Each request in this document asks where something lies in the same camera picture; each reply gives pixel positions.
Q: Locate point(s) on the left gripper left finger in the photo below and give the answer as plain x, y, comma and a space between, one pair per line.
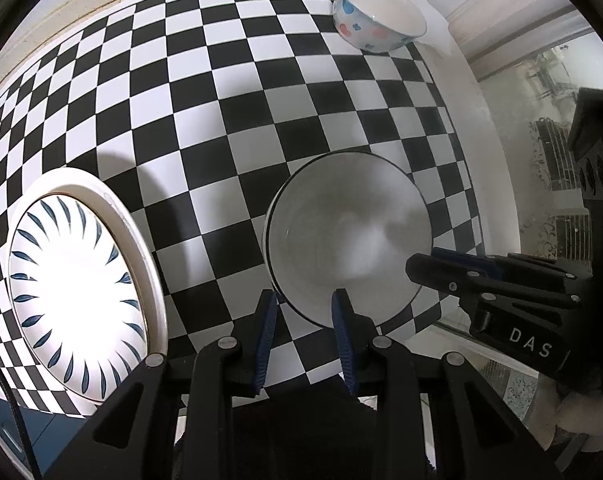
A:
255, 334

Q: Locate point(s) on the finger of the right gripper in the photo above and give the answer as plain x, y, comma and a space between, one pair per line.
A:
459, 274

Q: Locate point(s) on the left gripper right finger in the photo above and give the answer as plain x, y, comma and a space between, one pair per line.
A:
354, 335

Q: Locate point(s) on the white bowl dark rim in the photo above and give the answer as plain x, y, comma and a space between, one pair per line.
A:
346, 220

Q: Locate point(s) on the blue leaf pattern plate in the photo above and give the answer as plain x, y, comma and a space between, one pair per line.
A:
75, 298

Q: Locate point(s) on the white plate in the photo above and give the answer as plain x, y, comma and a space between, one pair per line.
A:
106, 205

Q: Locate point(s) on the white bowl coloured dots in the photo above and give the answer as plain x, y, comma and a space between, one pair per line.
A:
378, 26

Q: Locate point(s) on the white paper napkin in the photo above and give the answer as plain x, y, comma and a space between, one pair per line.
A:
437, 35

